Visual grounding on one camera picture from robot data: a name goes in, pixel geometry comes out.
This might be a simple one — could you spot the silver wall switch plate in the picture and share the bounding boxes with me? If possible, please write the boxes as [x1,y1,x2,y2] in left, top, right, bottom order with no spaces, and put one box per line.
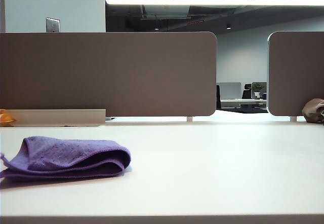
[45,17,61,33]

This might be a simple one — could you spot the orange round object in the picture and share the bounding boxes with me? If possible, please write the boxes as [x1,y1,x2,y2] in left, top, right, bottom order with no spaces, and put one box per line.
[0,108,17,126]

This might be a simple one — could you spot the green potted plant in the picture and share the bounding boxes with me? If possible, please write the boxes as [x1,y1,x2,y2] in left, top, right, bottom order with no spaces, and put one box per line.
[251,82,265,100]

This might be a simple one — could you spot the crumpled brown fabric bag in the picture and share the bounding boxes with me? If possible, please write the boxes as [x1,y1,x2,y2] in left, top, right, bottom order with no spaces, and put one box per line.
[302,97,324,125]

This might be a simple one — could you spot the purple microfiber cloth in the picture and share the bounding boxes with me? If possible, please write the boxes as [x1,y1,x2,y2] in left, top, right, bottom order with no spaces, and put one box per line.
[0,136,132,183]

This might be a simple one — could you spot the white background desk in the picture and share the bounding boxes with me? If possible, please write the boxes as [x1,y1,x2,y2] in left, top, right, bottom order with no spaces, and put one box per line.
[220,98,268,108]

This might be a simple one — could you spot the long white ceiling light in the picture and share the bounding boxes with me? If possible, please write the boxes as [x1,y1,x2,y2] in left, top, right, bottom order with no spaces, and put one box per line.
[105,0,324,7]

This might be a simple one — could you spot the black office chair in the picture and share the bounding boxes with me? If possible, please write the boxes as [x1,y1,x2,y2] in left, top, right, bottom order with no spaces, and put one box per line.
[216,84,222,109]
[241,83,253,99]

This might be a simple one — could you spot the grey background desk partition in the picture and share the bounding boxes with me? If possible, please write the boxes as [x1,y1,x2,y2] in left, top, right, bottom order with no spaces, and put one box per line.
[217,82,242,100]

